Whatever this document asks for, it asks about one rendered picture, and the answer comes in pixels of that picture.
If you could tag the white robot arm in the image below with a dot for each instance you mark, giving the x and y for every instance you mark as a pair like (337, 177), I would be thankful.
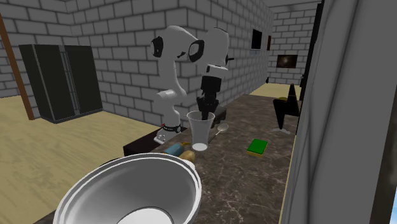
(169, 77)

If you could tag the black refrigerator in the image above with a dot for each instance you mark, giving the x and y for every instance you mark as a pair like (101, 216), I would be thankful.
(62, 83)

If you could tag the clear glass cup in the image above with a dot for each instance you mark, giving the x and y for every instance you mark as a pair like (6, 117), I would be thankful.
(198, 130)

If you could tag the black angular figure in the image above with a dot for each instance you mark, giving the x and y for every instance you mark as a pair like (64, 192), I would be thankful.
(287, 108)

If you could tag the dark wide wall picture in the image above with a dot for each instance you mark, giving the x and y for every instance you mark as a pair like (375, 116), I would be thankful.
(287, 61)

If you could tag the brown door frame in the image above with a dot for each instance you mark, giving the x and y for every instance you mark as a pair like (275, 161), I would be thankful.
(15, 71)

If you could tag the narrow brown wall picture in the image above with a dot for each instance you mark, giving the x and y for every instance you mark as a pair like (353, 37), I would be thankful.
(269, 42)

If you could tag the green and yellow sponge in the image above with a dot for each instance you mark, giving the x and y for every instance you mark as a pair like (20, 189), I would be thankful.
(257, 145)

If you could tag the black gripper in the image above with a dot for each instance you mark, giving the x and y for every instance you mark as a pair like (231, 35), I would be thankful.
(210, 86)

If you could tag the blue and tan bottle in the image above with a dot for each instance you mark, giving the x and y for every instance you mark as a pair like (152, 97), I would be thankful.
(173, 149)

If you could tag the dark square wall picture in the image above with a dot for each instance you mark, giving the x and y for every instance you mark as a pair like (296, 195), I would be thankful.
(256, 39)

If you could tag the large white bowl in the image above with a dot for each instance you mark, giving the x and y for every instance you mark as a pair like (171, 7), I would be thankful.
(130, 186)

